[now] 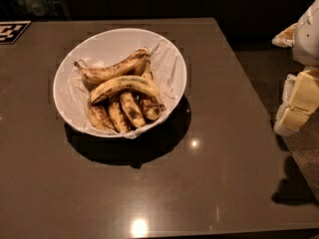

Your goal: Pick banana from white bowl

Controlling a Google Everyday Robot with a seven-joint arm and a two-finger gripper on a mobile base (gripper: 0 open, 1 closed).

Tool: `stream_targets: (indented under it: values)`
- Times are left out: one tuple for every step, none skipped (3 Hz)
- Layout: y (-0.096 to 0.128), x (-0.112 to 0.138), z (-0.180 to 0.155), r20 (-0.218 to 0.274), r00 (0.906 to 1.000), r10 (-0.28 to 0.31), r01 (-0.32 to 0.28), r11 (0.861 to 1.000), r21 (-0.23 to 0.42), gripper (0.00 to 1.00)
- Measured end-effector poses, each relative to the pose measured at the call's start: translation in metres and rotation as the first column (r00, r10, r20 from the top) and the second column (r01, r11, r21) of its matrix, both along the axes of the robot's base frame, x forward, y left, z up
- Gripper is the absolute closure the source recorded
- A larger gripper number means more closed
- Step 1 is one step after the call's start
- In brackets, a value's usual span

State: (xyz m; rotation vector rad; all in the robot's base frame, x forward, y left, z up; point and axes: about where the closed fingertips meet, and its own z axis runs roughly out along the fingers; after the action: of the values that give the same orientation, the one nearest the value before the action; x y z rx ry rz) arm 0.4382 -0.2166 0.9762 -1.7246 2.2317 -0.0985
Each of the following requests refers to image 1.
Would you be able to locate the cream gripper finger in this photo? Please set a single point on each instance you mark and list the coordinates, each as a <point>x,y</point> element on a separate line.
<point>288,121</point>

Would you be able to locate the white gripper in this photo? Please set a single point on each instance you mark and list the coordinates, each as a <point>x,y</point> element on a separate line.
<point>307,39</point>

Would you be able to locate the yellow curved front banana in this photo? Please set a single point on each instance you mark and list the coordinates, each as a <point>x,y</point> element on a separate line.
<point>118,84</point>

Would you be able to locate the right lower brown banana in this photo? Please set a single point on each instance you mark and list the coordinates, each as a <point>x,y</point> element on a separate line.
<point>150,107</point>

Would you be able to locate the brown banana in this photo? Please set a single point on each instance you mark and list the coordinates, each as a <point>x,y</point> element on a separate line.
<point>131,109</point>
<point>99,118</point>
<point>150,107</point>
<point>117,115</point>

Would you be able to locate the top spotted banana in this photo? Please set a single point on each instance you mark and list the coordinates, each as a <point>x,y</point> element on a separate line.
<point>134,64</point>

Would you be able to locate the left lower brown banana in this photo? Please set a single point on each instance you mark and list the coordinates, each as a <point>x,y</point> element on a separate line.
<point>99,118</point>

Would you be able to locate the white bowl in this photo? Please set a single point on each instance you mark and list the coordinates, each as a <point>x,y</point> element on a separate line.
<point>110,41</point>

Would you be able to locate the black white fiducial marker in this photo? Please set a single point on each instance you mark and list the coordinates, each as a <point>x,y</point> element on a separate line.
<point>12,30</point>

